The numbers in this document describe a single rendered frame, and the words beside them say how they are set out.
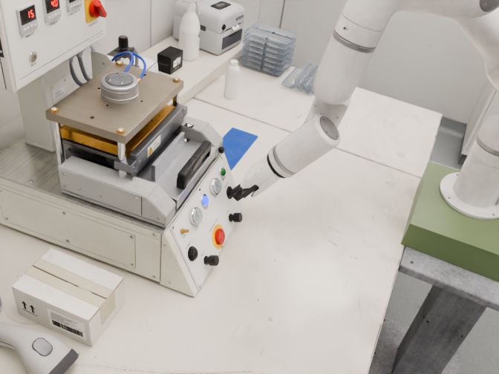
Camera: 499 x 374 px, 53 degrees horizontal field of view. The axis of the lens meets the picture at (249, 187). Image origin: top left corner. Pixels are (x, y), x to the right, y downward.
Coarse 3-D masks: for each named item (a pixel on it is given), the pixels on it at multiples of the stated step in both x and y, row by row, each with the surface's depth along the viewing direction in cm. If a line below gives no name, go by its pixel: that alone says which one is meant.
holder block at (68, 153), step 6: (66, 150) 109; (72, 150) 109; (66, 156) 110; (78, 156) 109; (84, 156) 108; (90, 156) 108; (96, 156) 109; (96, 162) 108; (102, 162) 107; (108, 162) 108; (114, 168) 107; (132, 174) 107
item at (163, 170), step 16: (176, 144) 114; (192, 144) 121; (160, 160) 108; (176, 160) 115; (208, 160) 118; (144, 176) 109; (160, 176) 110; (176, 176) 111; (192, 176) 112; (176, 192) 107; (176, 208) 106
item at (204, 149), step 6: (204, 144) 115; (210, 144) 116; (198, 150) 113; (204, 150) 113; (210, 150) 117; (192, 156) 111; (198, 156) 111; (204, 156) 114; (192, 162) 109; (198, 162) 111; (186, 168) 107; (192, 168) 108; (180, 174) 105; (186, 174) 106; (180, 180) 106; (186, 180) 107; (180, 186) 107
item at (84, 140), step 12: (168, 108) 117; (156, 120) 112; (72, 132) 105; (84, 132) 105; (144, 132) 108; (72, 144) 107; (84, 144) 106; (96, 144) 104; (108, 144) 103; (132, 144) 104; (108, 156) 105
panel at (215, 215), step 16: (208, 176) 120; (224, 176) 128; (208, 192) 120; (224, 192) 128; (208, 208) 120; (224, 208) 127; (240, 208) 135; (176, 224) 107; (208, 224) 119; (224, 224) 127; (176, 240) 106; (192, 240) 112; (208, 240) 119; (224, 240) 126; (208, 256) 118; (192, 272) 112; (208, 272) 118
